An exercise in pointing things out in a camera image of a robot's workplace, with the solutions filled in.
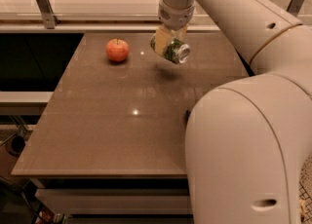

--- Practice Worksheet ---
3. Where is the left metal rail bracket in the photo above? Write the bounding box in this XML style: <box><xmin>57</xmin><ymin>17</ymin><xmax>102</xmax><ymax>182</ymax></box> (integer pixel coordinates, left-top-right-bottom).
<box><xmin>36</xmin><ymin>0</ymin><xmax>58</xmax><ymax>29</ymax></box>

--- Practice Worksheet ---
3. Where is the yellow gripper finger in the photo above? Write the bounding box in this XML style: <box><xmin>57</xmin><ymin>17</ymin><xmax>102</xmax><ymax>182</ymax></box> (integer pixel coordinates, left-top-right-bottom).
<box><xmin>175</xmin><ymin>24</ymin><xmax>188</xmax><ymax>41</ymax></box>
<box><xmin>155</xmin><ymin>25</ymin><xmax>172</xmax><ymax>56</ymax></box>

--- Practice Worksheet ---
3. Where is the wire basket with items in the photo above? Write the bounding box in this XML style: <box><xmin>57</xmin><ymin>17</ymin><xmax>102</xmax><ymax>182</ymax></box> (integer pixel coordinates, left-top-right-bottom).
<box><xmin>299</xmin><ymin>183</ymin><xmax>312</xmax><ymax>224</ymax></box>

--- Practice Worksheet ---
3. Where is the dark round bin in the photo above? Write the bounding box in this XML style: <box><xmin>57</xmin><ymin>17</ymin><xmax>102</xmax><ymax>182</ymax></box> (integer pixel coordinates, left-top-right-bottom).
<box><xmin>5</xmin><ymin>135</ymin><xmax>25</xmax><ymax>157</ymax></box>

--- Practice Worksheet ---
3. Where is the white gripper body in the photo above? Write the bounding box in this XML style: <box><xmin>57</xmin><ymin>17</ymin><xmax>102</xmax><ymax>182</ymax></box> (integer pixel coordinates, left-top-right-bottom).
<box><xmin>158</xmin><ymin>0</ymin><xmax>195</xmax><ymax>31</ymax></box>

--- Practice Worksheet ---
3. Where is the blue snack bar wrapper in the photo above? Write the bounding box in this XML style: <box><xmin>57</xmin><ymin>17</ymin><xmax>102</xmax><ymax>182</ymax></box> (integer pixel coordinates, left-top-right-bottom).
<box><xmin>184</xmin><ymin>109</ymin><xmax>191</xmax><ymax>124</ymax></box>

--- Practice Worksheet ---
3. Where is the red apple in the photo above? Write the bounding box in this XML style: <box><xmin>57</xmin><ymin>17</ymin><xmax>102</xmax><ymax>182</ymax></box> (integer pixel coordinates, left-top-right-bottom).
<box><xmin>105</xmin><ymin>39</ymin><xmax>130</xmax><ymax>62</ymax></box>

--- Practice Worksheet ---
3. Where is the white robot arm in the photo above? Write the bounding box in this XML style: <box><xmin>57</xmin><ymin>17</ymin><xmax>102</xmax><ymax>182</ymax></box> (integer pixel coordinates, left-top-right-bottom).
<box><xmin>159</xmin><ymin>0</ymin><xmax>312</xmax><ymax>224</ymax></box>

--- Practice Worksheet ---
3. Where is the green soda can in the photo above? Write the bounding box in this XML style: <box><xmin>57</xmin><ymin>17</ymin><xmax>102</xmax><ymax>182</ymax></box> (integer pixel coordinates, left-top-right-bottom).
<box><xmin>150</xmin><ymin>35</ymin><xmax>190</xmax><ymax>64</ymax></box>

